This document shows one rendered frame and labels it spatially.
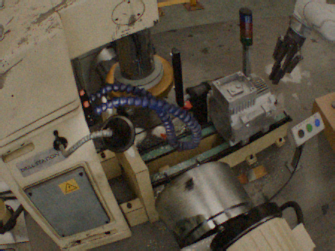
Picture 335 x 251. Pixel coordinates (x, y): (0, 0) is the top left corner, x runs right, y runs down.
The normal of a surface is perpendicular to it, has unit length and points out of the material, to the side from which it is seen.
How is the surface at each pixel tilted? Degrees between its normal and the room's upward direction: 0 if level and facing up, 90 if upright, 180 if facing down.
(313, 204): 0
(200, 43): 0
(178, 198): 36
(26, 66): 90
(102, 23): 90
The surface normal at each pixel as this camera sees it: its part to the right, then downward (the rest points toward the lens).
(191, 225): -0.62, -0.25
